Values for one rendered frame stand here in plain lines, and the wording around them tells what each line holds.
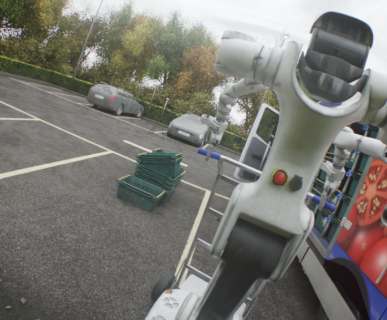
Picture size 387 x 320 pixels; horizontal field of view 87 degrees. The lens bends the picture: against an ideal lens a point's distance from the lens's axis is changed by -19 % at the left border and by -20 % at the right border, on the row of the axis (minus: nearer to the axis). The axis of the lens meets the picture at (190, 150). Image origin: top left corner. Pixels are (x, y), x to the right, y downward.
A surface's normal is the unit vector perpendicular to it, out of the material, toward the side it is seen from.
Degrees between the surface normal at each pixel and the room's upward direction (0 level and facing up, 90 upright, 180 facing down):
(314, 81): 92
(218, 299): 113
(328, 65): 92
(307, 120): 133
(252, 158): 86
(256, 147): 91
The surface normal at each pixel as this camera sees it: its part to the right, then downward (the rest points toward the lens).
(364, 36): -0.32, 0.07
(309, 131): -0.45, 0.70
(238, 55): -0.50, 0.25
